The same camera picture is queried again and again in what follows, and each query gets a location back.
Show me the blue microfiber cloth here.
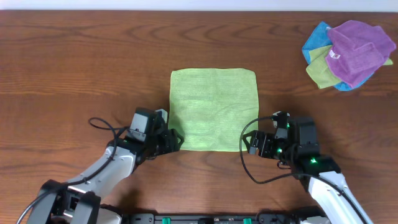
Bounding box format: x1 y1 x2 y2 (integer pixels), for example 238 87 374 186
302 22 371 91

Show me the purple microfiber cloth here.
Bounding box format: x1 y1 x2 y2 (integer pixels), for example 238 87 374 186
325 20 396 88

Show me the right black cable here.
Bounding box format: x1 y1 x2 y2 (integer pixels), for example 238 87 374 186
239 116 369 224

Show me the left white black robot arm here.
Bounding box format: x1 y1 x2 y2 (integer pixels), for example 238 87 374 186
17 124 184 223

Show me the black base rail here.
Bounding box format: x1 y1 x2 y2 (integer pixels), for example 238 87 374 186
121 213 324 224

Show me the olive green microfiber cloth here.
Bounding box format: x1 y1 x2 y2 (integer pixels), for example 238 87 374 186
306 44 392 91

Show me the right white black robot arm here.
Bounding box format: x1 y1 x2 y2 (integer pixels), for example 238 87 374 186
239 111 372 223

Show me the left black cable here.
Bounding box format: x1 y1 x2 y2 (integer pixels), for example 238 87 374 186
15 117 131 224

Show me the light green microfiber cloth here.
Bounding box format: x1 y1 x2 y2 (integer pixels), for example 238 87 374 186
169 68 259 152

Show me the black cable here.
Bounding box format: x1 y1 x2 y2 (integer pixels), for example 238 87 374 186
239 116 369 224
15 117 131 224

